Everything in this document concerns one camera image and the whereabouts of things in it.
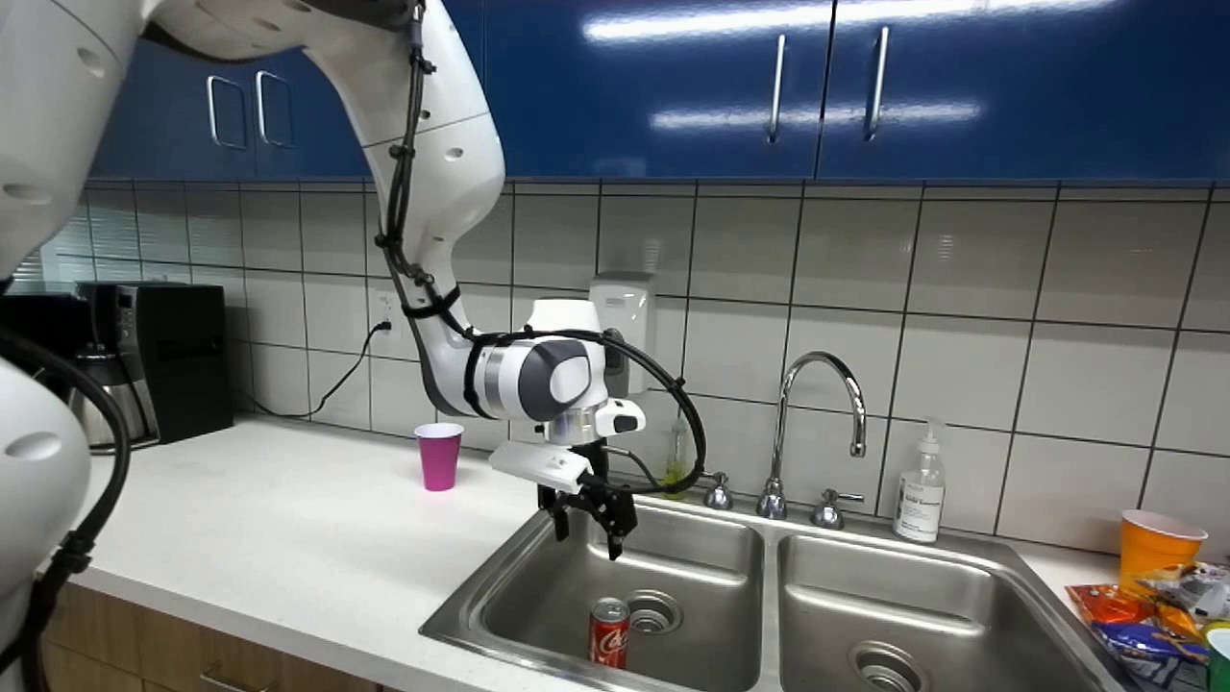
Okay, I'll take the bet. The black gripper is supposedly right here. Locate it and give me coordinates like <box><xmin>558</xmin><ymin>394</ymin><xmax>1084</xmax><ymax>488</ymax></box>
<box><xmin>533</xmin><ymin>437</ymin><xmax>640</xmax><ymax>564</ymax></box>

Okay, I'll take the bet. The red soda can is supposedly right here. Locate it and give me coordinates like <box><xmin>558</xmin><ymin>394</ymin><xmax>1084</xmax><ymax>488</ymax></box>
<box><xmin>583</xmin><ymin>593</ymin><xmax>634</xmax><ymax>674</ymax></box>

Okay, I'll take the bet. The stainless steel double sink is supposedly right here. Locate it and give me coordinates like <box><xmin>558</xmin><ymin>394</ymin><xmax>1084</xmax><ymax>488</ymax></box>
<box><xmin>417</xmin><ymin>472</ymin><xmax>1134</xmax><ymax>692</ymax></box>

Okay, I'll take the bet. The green dish soap bottle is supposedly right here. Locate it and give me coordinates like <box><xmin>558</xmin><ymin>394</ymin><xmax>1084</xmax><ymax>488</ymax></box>
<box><xmin>656</xmin><ymin>418</ymin><xmax>695</xmax><ymax>500</ymax></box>

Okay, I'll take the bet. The chrome faucet knob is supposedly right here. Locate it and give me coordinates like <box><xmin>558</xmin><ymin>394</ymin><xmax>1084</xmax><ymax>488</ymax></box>
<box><xmin>807</xmin><ymin>486</ymin><xmax>863</xmax><ymax>535</ymax></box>
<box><xmin>695</xmin><ymin>468</ymin><xmax>740</xmax><ymax>517</ymax></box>

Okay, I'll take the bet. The magenta plastic cup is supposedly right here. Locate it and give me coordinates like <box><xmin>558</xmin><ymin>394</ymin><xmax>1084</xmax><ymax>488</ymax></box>
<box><xmin>410</xmin><ymin>418</ymin><xmax>467</xmax><ymax>497</ymax></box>

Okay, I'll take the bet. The chrome gooseneck faucet spout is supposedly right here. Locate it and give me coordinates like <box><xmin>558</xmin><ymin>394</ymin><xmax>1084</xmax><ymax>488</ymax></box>
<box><xmin>752</xmin><ymin>349</ymin><xmax>877</xmax><ymax>522</ymax></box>

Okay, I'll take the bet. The clear pump soap bottle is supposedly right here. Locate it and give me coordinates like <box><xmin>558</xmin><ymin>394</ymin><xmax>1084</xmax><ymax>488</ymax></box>
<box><xmin>891</xmin><ymin>418</ymin><xmax>948</xmax><ymax>545</ymax></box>

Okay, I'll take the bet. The wooden lower cabinet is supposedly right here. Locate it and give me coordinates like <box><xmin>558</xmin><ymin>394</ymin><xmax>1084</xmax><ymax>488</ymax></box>
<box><xmin>34</xmin><ymin>582</ymin><xmax>394</xmax><ymax>692</ymax></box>

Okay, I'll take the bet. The black coffee maker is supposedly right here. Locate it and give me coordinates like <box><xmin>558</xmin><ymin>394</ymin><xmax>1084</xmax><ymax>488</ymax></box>
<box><xmin>76</xmin><ymin>281</ymin><xmax>239</xmax><ymax>451</ymax></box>

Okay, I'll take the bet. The steel coffee carafe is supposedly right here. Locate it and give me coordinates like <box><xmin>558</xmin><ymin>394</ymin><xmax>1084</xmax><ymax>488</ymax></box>
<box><xmin>60</xmin><ymin>344</ymin><xmax>158</xmax><ymax>453</ymax></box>

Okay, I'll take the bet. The red snack packet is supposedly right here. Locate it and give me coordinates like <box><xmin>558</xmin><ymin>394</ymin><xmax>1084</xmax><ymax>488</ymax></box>
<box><xmin>1064</xmin><ymin>582</ymin><xmax>1162</xmax><ymax>636</ymax></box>

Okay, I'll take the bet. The blue snack packet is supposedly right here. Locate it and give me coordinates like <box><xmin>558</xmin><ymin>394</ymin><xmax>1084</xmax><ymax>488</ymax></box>
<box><xmin>1091</xmin><ymin>618</ymin><xmax>1186</xmax><ymax>677</ymax></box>

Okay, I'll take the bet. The orange plastic cup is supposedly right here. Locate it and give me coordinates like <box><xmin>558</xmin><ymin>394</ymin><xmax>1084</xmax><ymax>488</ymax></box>
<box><xmin>1116</xmin><ymin>508</ymin><xmax>1212</xmax><ymax>608</ymax></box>

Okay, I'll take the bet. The black box appliance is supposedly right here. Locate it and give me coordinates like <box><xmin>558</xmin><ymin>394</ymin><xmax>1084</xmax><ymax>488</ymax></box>
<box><xmin>0</xmin><ymin>294</ymin><xmax>91</xmax><ymax>373</ymax></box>

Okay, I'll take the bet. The silver snack wrapper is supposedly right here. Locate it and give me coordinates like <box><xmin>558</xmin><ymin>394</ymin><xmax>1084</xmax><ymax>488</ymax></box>
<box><xmin>1145</xmin><ymin>556</ymin><xmax>1230</xmax><ymax>614</ymax></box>

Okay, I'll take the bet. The green plastic cup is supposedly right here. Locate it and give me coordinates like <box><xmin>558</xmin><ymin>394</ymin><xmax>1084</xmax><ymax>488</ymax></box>
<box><xmin>1203</xmin><ymin>628</ymin><xmax>1230</xmax><ymax>692</ymax></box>

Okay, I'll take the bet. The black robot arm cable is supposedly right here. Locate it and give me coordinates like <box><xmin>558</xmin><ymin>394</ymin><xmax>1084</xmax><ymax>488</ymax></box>
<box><xmin>367</xmin><ymin>0</ymin><xmax>709</xmax><ymax>500</ymax></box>

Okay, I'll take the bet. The white wall soap dispenser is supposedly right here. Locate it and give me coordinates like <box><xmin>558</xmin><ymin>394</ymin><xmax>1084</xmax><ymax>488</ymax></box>
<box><xmin>583</xmin><ymin>281</ymin><xmax>656</xmax><ymax>396</ymax></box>

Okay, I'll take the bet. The black power cord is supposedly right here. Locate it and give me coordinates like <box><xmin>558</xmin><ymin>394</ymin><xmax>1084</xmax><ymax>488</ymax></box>
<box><xmin>303</xmin><ymin>319</ymin><xmax>394</xmax><ymax>423</ymax></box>

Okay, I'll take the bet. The white wall outlet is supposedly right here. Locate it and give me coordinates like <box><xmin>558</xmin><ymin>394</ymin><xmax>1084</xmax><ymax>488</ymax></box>
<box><xmin>363</xmin><ymin>286</ymin><xmax>402</xmax><ymax>344</ymax></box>

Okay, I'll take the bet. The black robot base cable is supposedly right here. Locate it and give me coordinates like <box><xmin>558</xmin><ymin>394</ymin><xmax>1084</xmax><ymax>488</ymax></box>
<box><xmin>0</xmin><ymin>326</ymin><xmax>137</xmax><ymax>692</ymax></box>

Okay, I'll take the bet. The silver cabinet door handle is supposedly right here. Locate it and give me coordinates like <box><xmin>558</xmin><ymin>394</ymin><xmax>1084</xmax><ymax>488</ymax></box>
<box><xmin>763</xmin><ymin>30</ymin><xmax>791</xmax><ymax>148</ymax></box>
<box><xmin>248</xmin><ymin>64</ymin><xmax>279</xmax><ymax>148</ymax></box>
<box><xmin>863</xmin><ymin>22</ymin><xmax>895</xmax><ymax>148</ymax></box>
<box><xmin>202</xmin><ymin>69</ymin><xmax>243</xmax><ymax>149</ymax></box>

